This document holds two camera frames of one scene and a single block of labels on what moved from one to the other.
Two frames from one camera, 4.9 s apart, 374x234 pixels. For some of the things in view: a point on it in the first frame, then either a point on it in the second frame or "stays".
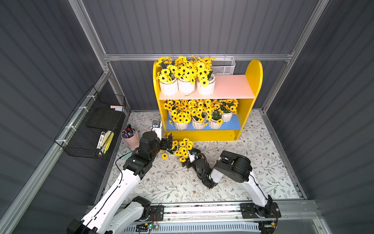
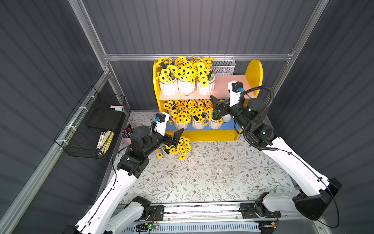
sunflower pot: (206, 80) stays
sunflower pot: (167, 76) stays
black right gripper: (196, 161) → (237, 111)
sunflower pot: (185, 146) stays
